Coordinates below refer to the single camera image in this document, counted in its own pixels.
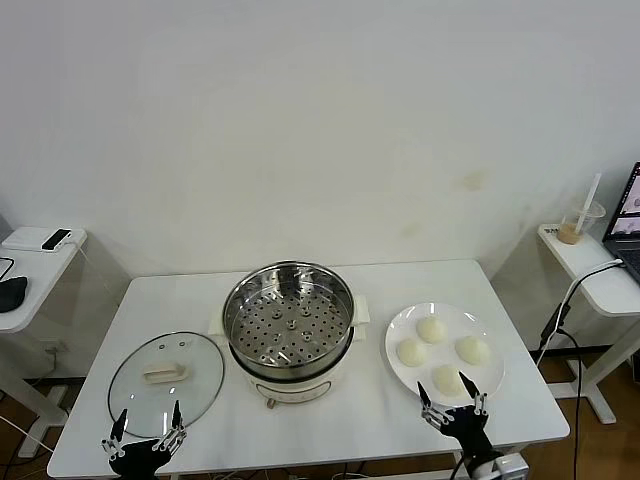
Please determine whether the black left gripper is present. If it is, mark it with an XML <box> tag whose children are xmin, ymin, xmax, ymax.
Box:
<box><xmin>101</xmin><ymin>399</ymin><xmax>189</xmax><ymax>477</ymax></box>

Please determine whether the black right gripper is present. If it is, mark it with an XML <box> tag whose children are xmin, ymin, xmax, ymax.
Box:
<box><xmin>417</xmin><ymin>370</ymin><xmax>501</xmax><ymax>469</ymax></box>

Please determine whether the white steamed baozi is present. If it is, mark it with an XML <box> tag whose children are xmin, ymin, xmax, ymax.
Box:
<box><xmin>431</xmin><ymin>364</ymin><xmax>465</xmax><ymax>398</ymax></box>
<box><xmin>397</xmin><ymin>338</ymin><xmax>430</xmax><ymax>368</ymax></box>
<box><xmin>416</xmin><ymin>315</ymin><xmax>448</xmax><ymax>345</ymax></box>
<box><xmin>455</xmin><ymin>335</ymin><xmax>492</xmax><ymax>365</ymax></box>

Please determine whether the round glass lid cream handle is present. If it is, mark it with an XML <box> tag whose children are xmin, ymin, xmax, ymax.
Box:
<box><xmin>107</xmin><ymin>329</ymin><xmax>225</xmax><ymax>440</ymax></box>

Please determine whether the perforated stainless steel steamer basket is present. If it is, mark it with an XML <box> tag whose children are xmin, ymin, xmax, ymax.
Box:
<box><xmin>221</xmin><ymin>259</ymin><xmax>354</xmax><ymax>379</ymax></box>

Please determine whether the round white plate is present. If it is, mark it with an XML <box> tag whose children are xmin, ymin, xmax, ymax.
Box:
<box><xmin>384</xmin><ymin>302</ymin><xmax>506</xmax><ymax>407</ymax></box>

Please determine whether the cream electric cooker pot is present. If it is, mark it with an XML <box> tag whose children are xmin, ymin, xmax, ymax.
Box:
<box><xmin>207</xmin><ymin>294</ymin><xmax>372</xmax><ymax>411</ymax></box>

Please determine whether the white side table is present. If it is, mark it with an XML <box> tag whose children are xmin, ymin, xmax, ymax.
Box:
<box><xmin>537</xmin><ymin>222</ymin><xmax>640</xmax><ymax>426</ymax></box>
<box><xmin>0</xmin><ymin>226</ymin><xmax>90</xmax><ymax>459</ymax></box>

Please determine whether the black computer mouse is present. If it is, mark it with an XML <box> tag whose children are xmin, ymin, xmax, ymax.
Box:
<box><xmin>0</xmin><ymin>275</ymin><xmax>30</xmax><ymax>314</ymax></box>

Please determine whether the clear plastic drink cup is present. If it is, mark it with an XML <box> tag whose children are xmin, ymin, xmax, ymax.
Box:
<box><xmin>558</xmin><ymin>202</ymin><xmax>607</xmax><ymax>246</ymax></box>

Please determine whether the black smartphone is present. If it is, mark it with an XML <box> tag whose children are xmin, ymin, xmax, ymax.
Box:
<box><xmin>40</xmin><ymin>228</ymin><xmax>73</xmax><ymax>252</ymax></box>

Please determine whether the white drinking straw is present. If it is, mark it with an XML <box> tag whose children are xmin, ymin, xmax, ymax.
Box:
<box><xmin>574</xmin><ymin>173</ymin><xmax>603</xmax><ymax>236</ymax></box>

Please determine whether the black open laptop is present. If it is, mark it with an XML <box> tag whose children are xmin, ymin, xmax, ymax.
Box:
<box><xmin>602</xmin><ymin>160</ymin><xmax>640</xmax><ymax>281</ymax></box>

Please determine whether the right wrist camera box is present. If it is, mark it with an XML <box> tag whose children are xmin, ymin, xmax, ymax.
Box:
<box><xmin>495</xmin><ymin>453</ymin><xmax>529</xmax><ymax>480</ymax></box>

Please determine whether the black power cable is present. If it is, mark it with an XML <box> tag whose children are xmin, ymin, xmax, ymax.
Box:
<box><xmin>557</xmin><ymin>327</ymin><xmax>586</xmax><ymax>480</ymax></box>

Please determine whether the black white laptop charging cable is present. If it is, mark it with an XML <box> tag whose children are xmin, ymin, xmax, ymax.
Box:
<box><xmin>532</xmin><ymin>257</ymin><xmax>625</xmax><ymax>364</ymax></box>

